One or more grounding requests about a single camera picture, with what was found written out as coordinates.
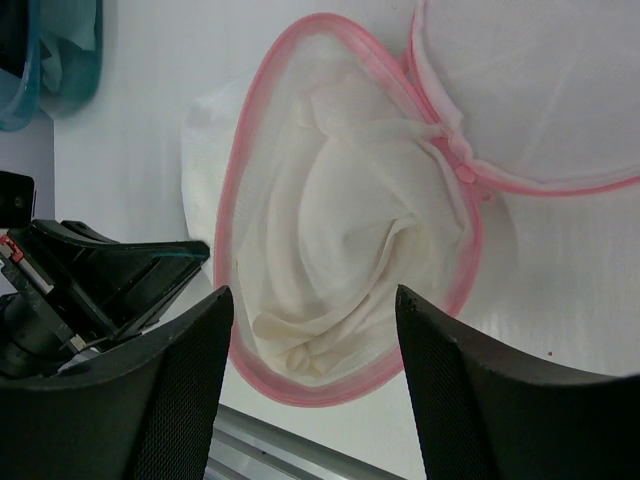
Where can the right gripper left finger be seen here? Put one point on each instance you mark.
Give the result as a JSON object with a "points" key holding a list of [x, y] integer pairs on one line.
{"points": [[144, 410]]}

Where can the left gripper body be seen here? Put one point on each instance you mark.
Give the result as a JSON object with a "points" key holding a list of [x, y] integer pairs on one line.
{"points": [[50, 318]]}

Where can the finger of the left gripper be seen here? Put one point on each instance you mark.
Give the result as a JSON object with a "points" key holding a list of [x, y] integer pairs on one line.
{"points": [[108, 289]]}

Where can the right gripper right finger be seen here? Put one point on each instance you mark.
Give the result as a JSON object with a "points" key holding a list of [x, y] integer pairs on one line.
{"points": [[485, 410]]}

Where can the white bra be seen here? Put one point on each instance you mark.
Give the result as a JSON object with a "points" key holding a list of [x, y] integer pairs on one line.
{"points": [[359, 203]]}

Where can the white mesh laundry bag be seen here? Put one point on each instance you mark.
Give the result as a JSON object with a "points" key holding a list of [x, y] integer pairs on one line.
{"points": [[492, 168]]}

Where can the teal plastic bin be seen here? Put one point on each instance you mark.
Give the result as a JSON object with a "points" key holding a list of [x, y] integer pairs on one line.
{"points": [[51, 58]]}

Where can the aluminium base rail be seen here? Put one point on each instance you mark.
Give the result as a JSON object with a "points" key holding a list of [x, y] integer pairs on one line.
{"points": [[275, 442]]}

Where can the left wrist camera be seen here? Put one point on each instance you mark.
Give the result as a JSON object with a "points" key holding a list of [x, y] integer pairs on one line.
{"points": [[17, 195]]}

